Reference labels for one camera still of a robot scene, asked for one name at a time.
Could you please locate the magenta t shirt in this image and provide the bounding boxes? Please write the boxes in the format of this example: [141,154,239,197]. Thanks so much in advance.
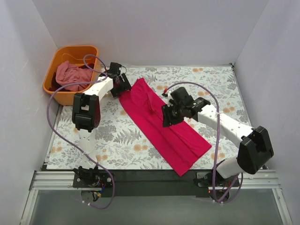
[119,78,212,176]

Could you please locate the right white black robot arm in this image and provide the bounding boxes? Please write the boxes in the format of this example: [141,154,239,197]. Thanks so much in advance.
[162,87,274,186]

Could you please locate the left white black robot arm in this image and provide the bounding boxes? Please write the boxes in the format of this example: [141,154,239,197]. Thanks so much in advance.
[72,62,131,188]

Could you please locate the orange plastic laundry basket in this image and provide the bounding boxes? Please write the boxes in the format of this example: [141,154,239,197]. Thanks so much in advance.
[43,45,101,106]

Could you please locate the light pink shirt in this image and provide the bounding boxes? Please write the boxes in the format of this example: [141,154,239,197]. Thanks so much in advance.
[55,61,93,92]

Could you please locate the floral patterned table mat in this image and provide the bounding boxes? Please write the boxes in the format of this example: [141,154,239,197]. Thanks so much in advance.
[45,66,250,170]

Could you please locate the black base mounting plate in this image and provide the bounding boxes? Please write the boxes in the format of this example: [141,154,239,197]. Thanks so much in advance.
[72,169,240,199]

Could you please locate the aluminium frame rail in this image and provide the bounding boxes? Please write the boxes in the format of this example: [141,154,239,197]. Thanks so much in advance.
[21,169,292,225]

